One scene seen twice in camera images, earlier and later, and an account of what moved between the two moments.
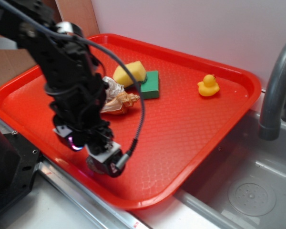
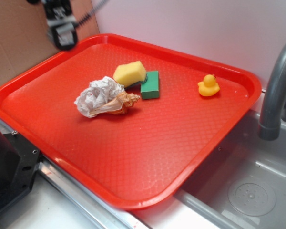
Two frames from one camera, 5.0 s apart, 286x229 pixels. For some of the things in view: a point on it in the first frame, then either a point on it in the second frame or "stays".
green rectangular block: x=150 y=88 stays
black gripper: x=81 y=111 -> x=60 y=16
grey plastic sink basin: x=249 y=182 stays
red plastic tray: x=179 y=112 stays
